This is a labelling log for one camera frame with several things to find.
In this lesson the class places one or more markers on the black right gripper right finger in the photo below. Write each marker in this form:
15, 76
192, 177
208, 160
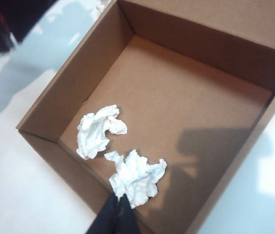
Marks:
126, 219

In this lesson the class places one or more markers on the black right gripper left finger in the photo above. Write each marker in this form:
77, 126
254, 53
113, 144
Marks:
105, 219

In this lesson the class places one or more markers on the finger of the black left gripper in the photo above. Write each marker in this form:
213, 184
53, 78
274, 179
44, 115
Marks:
10, 19

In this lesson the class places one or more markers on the brown cardboard box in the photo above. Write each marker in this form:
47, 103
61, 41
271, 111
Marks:
176, 85

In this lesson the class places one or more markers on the white paper ball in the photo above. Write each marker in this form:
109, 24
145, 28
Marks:
102, 5
93, 131
137, 178

